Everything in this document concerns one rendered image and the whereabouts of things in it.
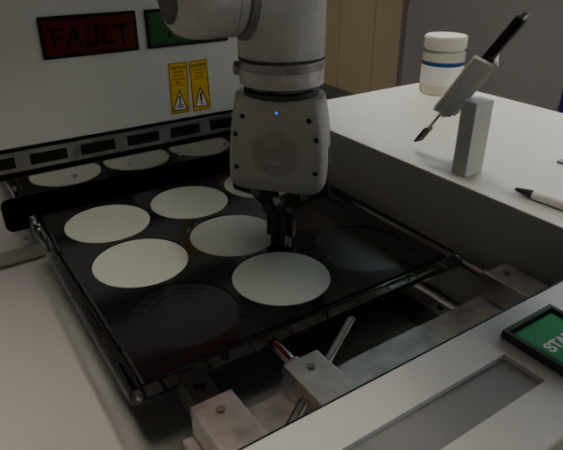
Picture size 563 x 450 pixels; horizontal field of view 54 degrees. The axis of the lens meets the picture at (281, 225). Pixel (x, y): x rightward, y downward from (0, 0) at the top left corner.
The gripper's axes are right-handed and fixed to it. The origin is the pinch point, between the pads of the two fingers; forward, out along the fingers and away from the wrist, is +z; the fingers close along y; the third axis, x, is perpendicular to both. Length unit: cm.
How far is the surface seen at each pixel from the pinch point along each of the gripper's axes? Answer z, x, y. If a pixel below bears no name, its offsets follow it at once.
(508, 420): -4.0, -27.7, 20.8
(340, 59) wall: 58, 386, -54
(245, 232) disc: 2.0, 0.7, -4.5
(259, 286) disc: 2.1, -9.4, 0.2
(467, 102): -12.8, 8.9, 18.4
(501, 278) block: 1.2, -3.2, 23.3
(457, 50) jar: -12.0, 44.4, 18.0
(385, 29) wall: 30, 353, -18
